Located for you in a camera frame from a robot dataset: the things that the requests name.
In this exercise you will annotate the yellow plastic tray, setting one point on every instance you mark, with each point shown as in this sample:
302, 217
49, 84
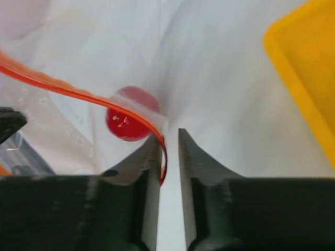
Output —
301, 48

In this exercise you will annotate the clear zip top bag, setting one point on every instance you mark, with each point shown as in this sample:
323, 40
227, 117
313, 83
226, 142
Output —
62, 63

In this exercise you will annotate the red toy tomato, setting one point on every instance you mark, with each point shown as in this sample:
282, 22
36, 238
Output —
127, 128

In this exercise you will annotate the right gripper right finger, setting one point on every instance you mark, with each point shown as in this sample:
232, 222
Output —
226, 211

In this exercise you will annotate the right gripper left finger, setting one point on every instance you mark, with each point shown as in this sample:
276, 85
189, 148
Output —
117, 210

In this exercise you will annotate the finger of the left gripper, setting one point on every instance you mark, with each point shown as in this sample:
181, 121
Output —
11, 122

